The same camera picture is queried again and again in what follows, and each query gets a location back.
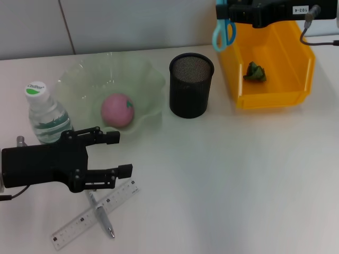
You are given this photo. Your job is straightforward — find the yellow plastic bin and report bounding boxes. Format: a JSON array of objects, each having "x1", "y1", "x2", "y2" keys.
[{"x1": 218, "y1": 20, "x2": 316, "y2": 110}]

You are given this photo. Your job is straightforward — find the clear plastic ruler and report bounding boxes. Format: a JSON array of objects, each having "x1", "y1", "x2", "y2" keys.
[{"x1": 50, "y1": 179, "x2": 140, "y2": 251}]

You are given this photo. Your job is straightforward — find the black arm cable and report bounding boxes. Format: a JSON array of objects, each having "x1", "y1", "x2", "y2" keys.
[
  {"x1": 0, "y1": 185, "x2": 30, "y2": 202},
  {"x1": 299, "y1": 5, "x2": 339, "y2": 47}
]

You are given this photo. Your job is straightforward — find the blue capped scissors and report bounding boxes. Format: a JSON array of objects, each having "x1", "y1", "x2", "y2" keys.
[{"x1": 212, "y1": 0, "x2": 237, "y2": 52}]

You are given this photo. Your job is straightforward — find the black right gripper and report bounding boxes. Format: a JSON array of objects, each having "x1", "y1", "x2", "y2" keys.
[{"x1": 216, "y1": 0, "x2": 339, "y2": 29}]

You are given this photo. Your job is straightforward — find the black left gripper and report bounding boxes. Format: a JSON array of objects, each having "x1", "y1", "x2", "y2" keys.
[{"x1": 1, "y1": 126, "x2": 133, "y2": 193}]

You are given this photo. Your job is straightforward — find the clear green-label water bottle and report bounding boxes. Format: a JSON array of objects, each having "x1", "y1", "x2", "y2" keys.
[{"x1": 25, "y1": 81, "x2": 74, "y2": 145}]

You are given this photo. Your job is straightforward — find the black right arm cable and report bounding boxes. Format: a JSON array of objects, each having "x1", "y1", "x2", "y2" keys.
[{"x1": 299, "y1": 5, "x2": 339, "y2": 47}]

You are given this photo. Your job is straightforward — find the pink toy peach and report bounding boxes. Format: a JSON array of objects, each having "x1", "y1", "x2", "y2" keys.
[{"x1": 101, "y1": 93, "x2": 135, "y2": 129}]

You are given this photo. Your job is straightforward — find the green translucent glass fruit plate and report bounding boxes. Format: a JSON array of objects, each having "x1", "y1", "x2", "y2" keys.
[{"x1": 55, "y1": 52, "x2": 166, "y2": 137}]

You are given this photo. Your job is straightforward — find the black mesh pen holder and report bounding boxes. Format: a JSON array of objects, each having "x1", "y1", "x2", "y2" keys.
[{"x1": 168, "y1": 52, "x2": 215, "y2": 119}]

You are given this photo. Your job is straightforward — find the green plastic wrapper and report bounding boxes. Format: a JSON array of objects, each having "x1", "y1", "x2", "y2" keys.
[{"x1": 243, "y1": 60, "x2": 267, "y2": 83}]

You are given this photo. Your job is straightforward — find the grey ballpoint pen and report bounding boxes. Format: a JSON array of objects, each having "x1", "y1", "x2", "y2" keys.
[{"x1": 86, "y1": 190, "x2": 116, "y2": 240}]

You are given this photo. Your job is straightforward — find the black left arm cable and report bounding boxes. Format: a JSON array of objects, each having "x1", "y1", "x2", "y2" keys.
[{"x1": 0, "y1": 185, "x2": 30, "y2": 202}]

